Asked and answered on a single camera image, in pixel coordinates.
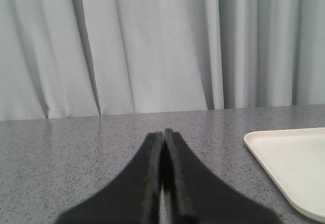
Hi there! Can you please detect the grey pleated curtain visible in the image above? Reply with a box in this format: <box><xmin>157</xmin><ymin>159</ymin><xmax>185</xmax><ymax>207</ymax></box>
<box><xmin>1</xmin><ymin>0</ymin><xmax>324</xmax><ymax>120</ymax></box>

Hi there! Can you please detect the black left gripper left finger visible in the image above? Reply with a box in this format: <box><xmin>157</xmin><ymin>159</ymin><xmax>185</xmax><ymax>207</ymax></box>
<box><xmin>56</xmin><ymin>132</ymin><xmax>163</xmax><ymax>223</ymax></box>

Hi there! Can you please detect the cream rectangular plastic tray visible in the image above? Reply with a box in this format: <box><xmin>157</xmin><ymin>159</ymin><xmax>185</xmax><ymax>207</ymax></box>
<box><xmin>244</xmin><ymin>127</ymin><xmax>324</xmax><ymax>223</ymax></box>

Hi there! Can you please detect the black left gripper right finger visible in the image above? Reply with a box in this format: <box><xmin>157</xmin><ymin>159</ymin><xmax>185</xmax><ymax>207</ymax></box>
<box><xmin>162</xmin><ymin>129</ymin><xmax>281</xmax><ymax>223</ymax></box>

